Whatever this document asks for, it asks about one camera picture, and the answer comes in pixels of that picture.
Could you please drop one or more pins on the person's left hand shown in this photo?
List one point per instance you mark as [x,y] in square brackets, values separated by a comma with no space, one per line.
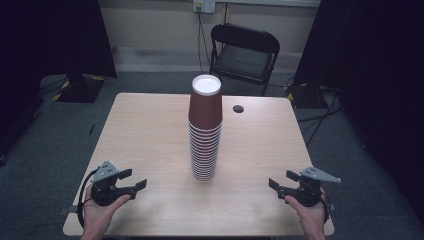
[98,216]

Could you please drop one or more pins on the black stand base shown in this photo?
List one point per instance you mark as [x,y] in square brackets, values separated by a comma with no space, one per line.
[80,88]

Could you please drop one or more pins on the stack of brown paper cups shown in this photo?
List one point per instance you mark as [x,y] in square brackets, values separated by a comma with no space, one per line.
[205,113]

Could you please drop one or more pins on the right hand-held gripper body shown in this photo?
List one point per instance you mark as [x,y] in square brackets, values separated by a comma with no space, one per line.
[308,193]

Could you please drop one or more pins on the black curtain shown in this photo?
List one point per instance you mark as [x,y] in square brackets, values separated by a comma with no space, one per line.
[376,66]
[50,36]

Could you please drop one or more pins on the black folding chair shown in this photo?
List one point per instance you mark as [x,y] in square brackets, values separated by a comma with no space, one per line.
[245,58]

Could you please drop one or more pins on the person's right hand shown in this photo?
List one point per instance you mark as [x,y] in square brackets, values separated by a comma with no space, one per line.
[313,218]

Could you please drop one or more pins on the white wall socket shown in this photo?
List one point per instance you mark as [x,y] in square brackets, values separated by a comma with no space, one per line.
[204,6]

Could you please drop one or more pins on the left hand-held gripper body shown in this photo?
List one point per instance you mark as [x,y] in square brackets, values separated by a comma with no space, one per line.
[106,193]

